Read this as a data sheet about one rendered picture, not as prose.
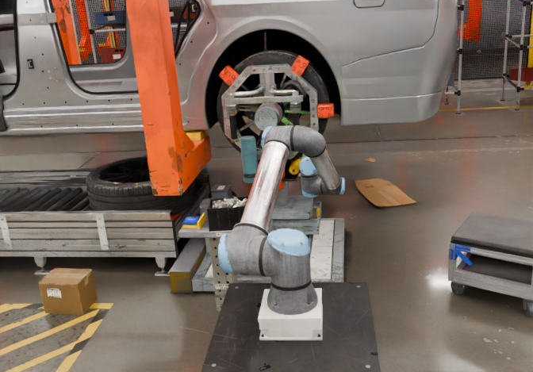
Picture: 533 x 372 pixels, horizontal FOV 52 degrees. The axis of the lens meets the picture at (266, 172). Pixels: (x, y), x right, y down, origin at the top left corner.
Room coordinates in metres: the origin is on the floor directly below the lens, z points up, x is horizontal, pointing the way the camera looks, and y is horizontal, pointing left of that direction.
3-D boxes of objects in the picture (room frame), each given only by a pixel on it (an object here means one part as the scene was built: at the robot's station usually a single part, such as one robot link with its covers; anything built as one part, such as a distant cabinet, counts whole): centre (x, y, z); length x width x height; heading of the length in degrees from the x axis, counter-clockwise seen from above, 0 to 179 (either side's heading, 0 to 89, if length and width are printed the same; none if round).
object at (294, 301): (1.81, -0.06, 0.43); 0.19 x 0.19 x 0.10
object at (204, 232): (2.44, 0.21, 0.44); 0.43 x 0.17 x 0.03; 81
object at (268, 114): (3.01, -0.03, 0.85); 0.21 x 0.14 x 0.14; 171
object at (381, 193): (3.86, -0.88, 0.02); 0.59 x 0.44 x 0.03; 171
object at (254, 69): (3.08, -0.05, 0.85); 0.54 x 0.07 x 0.54; 81
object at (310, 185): (2.77, -0.24, 0.51); 0.12 x 0.09 x 0.12; 70
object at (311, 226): (3.25, -0.07, 0.13); 0.50 x 0.36 x 0.10; 81
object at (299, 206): (3.25, -0.07, 0.32); 0.40 x 0.30 x 0.28; 81
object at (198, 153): (3.13, 0.46, 0.69); 0.52 x 0.17 x 0.35; 171
